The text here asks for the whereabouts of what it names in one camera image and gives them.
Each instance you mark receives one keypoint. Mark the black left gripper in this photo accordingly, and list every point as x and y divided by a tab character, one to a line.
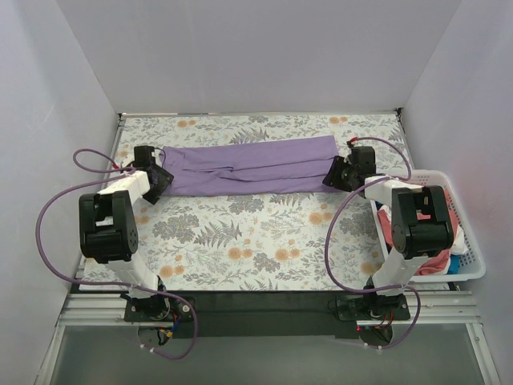
158	181

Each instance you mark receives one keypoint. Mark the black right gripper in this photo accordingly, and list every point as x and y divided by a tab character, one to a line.
338	174

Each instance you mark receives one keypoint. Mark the purple t shirt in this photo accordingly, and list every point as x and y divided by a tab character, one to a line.
285	166

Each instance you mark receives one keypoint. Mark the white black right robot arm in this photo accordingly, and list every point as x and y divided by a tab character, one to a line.
371	302

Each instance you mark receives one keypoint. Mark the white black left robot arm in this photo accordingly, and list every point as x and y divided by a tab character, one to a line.
109	235

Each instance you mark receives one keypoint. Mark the floral patterned table mat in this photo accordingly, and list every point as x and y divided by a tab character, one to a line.
231	247

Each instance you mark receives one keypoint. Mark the white plastic laundry basket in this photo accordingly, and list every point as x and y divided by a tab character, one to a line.
395	269

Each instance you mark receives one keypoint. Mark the pink t shirt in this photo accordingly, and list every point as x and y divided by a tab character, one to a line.
418	223

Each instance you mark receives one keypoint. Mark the white garment in basket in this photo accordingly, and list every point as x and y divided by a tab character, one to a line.
459	246

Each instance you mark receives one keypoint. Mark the blue garment in basket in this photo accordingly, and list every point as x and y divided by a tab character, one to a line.
453	267

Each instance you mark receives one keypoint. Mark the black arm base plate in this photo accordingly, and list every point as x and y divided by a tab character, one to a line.
210	314

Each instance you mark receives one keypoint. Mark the aluminium table frame rail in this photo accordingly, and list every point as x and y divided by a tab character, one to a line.
433	306

